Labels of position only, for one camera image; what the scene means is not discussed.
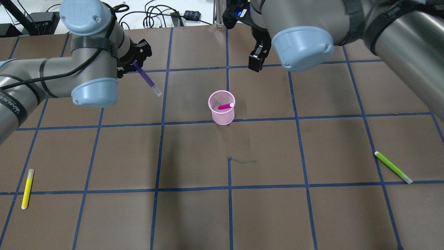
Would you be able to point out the yellow pen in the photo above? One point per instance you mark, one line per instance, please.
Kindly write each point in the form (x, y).
(27, 189)

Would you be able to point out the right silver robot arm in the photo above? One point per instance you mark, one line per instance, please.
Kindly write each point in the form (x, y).
(406, 34)

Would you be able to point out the green pen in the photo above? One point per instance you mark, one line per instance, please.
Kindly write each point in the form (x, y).
(393, 167)

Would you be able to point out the pink mesh cup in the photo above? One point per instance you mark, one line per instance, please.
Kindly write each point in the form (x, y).
(221, 104)

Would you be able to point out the aluminium frame post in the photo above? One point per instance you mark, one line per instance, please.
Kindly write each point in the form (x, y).
(219, 8)

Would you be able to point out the pink pen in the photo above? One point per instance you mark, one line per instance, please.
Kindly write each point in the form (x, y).
(226, 106)

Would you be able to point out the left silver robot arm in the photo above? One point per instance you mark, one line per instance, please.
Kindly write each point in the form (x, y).
(101, 53)

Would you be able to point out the purple pen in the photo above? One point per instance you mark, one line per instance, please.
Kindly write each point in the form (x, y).
(146, 78)

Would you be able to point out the black camera stand base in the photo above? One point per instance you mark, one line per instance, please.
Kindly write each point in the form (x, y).
(46, 23)

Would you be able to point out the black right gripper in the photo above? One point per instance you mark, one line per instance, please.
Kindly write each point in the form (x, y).
(258, 39)

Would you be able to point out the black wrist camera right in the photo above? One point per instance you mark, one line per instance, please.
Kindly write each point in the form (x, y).
(235, 11)

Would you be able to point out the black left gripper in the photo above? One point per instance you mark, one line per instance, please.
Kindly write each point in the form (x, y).
(132, 55)

